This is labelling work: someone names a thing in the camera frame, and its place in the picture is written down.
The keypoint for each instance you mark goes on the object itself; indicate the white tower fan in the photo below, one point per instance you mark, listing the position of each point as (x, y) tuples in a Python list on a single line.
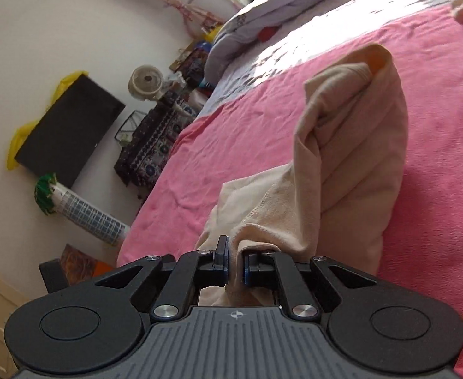
[(89, 215)]

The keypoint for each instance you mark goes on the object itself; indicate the green fringed ornament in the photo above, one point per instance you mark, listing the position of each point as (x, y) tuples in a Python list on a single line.
[(44, 195)]

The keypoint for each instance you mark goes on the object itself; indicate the red cloth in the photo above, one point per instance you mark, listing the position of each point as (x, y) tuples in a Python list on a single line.
[(269, 33)]

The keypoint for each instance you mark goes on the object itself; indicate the dark patterned bag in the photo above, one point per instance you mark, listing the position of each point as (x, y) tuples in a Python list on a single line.
[(190, 65)]

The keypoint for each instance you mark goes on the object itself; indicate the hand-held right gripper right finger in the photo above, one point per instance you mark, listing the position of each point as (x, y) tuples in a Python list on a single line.
[(251, 270)]

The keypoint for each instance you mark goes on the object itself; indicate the black television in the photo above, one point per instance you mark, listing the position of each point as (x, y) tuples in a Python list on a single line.
[(69, 134)]

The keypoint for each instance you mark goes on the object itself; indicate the grey patterned quilt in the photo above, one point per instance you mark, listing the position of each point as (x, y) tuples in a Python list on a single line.
[(278, 0)]

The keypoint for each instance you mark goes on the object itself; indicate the beige shirt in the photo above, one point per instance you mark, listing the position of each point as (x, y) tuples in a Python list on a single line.
[(353, 146)]

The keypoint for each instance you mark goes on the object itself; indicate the small yellow bag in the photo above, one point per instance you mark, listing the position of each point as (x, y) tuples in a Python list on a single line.
[(214, 32)]

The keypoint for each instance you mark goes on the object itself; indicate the yellow plastic bag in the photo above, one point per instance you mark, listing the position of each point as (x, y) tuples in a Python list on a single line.
[(18, 138)]

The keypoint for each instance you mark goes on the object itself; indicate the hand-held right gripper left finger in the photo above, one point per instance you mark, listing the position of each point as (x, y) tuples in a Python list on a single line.
[(221, 262)]

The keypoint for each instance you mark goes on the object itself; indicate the pink towel blanket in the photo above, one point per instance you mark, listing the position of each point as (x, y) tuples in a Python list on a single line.
[(444, 126)]

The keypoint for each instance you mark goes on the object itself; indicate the black chair part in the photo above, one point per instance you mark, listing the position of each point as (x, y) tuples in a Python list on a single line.
[(52, 276)]

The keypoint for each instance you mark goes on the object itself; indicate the white desk fan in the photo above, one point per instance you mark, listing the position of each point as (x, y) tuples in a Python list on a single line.
[(146, 79)]

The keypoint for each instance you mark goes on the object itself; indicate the white bed sheet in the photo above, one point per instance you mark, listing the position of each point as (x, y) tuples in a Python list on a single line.
[(278, 51)]

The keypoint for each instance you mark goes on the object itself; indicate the black patterned cloth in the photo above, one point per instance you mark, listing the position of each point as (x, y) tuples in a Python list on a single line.
[(152, 150)]

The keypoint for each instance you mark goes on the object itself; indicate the brown picture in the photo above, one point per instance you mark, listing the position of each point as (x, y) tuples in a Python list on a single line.
[(79, 264)]

